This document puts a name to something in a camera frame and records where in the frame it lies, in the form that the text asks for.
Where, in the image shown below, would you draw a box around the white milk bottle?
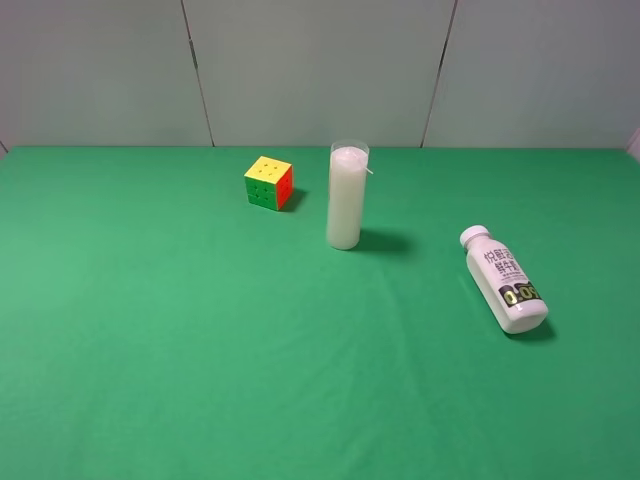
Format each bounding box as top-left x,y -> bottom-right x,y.
460,225 -> 549,334

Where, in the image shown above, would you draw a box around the colourful puzzle cube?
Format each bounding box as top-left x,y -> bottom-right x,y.
244,156 -> 294,211

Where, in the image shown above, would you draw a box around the tall white glass candle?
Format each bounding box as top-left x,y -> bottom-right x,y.
327,140 -> 372,250

